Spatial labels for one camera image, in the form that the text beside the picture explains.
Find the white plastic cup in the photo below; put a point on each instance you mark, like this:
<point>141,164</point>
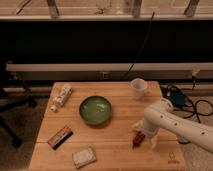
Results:
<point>139,87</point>

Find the brown chocolate bar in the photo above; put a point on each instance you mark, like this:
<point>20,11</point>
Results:
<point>62,135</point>

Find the green ceramic bowl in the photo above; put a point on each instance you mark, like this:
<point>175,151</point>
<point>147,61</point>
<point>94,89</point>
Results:
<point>95,110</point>

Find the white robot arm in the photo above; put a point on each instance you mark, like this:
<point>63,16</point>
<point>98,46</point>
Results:
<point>159,115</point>

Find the white window sill rail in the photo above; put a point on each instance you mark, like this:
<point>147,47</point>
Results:
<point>112,71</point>

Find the white tube package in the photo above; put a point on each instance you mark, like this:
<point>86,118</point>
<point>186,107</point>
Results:
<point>60,99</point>

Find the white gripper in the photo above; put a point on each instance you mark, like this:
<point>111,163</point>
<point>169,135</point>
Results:
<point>146,127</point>

